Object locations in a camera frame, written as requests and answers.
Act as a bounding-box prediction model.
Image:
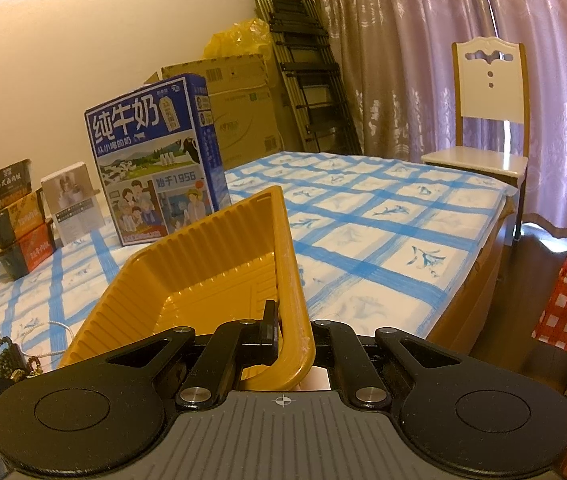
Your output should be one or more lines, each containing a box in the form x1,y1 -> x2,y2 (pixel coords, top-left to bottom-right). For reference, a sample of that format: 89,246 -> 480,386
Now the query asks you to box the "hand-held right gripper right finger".
311,319 -> 469,406

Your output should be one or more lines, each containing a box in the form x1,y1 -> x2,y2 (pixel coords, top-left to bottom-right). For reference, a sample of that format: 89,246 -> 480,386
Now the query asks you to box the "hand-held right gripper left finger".
106,300 -> 282,411

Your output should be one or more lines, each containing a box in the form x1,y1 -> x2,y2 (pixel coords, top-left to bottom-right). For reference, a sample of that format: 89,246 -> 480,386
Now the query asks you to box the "pile of dark bead bracelets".
0,338 -> 40,377

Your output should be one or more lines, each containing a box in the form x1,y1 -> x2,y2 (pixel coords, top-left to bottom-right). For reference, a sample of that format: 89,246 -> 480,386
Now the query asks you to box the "yellow plastic tray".
58,185 -> 317,391

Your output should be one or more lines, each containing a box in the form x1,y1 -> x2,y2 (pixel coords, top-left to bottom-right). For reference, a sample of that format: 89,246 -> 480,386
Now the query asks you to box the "white cord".
20,320 -> 73,362

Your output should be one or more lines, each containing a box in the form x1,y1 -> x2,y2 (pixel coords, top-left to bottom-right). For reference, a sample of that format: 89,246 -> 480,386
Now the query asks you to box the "blue checked tablecloth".
0,152 -> 510,453

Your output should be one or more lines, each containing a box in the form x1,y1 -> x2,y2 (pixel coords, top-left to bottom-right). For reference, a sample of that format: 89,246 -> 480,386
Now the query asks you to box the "black bowl with red label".
0,220 -> 58,279

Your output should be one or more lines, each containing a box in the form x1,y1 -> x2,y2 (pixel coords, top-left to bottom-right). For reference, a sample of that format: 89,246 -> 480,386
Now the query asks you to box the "black bowl with orange label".
0,187 -> 48,250

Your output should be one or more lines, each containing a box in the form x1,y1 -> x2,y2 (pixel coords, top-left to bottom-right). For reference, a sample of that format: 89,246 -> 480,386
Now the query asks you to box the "dark blue milk carton box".
85,74 -> 230,247

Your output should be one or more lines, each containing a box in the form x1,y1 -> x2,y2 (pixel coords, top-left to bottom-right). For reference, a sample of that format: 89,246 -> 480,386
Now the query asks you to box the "large brown cardboard box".
208,84 -> 295,172

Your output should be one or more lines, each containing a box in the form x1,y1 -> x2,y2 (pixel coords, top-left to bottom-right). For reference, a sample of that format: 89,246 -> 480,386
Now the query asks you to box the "small white product box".
41,161 -> 103,246

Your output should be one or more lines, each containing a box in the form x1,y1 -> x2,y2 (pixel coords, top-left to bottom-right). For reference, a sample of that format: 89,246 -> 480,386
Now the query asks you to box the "flat brown cardboard box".
161,52 -> 273,97

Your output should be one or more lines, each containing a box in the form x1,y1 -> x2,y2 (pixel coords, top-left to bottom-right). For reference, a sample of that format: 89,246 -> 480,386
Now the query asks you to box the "black folding stepladder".
254,0 -> 364,157

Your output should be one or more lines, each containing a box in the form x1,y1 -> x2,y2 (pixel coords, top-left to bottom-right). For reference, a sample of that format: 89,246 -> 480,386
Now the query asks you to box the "white wooden chair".
421,36 -> 531,247

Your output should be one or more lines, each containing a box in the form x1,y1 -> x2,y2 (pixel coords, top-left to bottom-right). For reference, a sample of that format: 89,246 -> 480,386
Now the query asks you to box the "pink patterned curtain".
308,0 -> 567,238

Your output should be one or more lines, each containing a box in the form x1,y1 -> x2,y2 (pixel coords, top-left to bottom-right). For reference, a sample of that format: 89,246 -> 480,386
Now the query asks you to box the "yellow plastic bag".
204,17 -> 270,61

